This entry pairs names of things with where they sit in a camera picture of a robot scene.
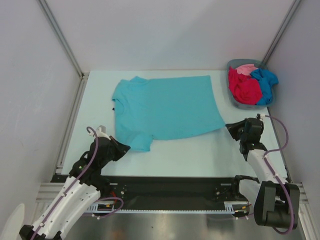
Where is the teal t-shirt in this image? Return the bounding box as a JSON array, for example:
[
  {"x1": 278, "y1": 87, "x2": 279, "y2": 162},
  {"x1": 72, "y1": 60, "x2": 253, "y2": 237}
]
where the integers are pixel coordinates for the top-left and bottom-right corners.
[{"x1": 112, "y1": 75, "x2": 225, "y2": 152}]

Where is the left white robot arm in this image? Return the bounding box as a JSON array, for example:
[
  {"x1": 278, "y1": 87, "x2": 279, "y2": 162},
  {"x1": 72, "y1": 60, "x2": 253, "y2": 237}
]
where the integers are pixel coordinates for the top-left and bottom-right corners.
[{"x1": 19, "y1": 136, "x2": 130, "y2": 240}]

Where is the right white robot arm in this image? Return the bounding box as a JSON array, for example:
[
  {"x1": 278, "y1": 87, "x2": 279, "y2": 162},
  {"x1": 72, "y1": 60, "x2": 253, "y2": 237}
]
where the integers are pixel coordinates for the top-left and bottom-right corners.
[{"x1": 225, "y1": 114, "x2": 300, "y2": 235}]

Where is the red t-shirt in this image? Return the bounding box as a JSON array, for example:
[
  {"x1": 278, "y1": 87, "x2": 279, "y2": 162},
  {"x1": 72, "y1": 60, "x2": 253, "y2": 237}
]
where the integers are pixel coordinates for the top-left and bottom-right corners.
[{"x1": 228, "y1": 67, "x2": 263, "y2": 105}]

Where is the blue t-shirt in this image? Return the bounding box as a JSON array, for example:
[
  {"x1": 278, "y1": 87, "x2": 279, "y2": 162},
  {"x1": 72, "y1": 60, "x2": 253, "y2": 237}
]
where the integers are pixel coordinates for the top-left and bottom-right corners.
[{"x1": 250, "y1": 68, "x2": 279, "y2": 106}]

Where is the pink t-shirt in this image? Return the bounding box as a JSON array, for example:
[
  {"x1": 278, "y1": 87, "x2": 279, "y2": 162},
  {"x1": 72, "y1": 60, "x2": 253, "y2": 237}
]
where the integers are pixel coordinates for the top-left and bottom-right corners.
[{"x1": 236, "y1": 63, "x2": 258, "y2": 76}]

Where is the grey plastic basket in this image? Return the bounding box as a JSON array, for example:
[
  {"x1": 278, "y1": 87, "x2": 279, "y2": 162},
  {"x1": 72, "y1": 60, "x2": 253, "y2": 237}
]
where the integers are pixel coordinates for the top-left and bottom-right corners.
[{"x1": 226, "y1": 59, "x2": 279, "y2": 110}]

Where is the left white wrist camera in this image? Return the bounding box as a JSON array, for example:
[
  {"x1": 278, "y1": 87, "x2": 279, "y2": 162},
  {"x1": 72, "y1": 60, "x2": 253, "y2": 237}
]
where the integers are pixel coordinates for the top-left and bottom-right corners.
[{"x1": 88, "y1": 125, "x2": 111, "y2": 140}]

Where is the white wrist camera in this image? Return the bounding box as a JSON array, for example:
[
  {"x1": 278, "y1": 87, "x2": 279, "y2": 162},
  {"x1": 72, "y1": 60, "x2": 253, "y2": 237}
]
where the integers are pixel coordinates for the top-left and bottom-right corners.
[
  {"x1": 88, "y1": 125, "x2": 111, "y2": 140},
  {"x1": 256, "y1": 113, "x2": 267, "y2": 122}
]

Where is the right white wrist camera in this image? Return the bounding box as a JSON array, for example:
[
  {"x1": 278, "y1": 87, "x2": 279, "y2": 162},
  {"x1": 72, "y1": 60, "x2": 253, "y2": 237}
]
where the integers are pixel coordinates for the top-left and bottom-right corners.
[{"x1": 256, "y1": 113, "x2": 267, "y2": 122}]

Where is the left aluminium corner post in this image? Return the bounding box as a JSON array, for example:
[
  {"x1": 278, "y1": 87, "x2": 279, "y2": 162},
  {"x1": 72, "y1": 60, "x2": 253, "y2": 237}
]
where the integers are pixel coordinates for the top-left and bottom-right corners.
[{"x1": 37, "y1": 0, "x2": 85, "y2": 78}]

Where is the aluminium corner post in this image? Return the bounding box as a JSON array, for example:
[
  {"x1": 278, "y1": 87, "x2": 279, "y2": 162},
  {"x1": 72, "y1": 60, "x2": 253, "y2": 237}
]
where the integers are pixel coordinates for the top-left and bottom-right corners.
[
  {"x1": 262, "y1": 0, "x2": 304, "y2": 65},
  {"x1": 37, "y1": 0, "x2": 85, "y2": 78}
]

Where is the right aluminium corner post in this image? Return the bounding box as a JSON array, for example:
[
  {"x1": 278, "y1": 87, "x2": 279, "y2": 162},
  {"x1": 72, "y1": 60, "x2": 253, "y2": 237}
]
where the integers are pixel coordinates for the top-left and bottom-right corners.
[{"x1": 262, "y1": 0, "x2": 304, "y2": 65}]

